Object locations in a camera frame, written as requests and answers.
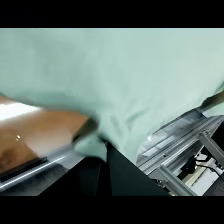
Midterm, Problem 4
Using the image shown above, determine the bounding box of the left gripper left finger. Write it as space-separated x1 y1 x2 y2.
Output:
39 155 110 197

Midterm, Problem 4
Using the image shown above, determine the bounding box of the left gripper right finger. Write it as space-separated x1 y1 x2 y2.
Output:
105 142 170 197

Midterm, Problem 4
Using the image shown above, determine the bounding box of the pale green T-shirt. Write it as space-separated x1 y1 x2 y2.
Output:
0 28 224 165

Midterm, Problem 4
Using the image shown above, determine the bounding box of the black cable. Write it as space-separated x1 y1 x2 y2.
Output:
185 155 224 183

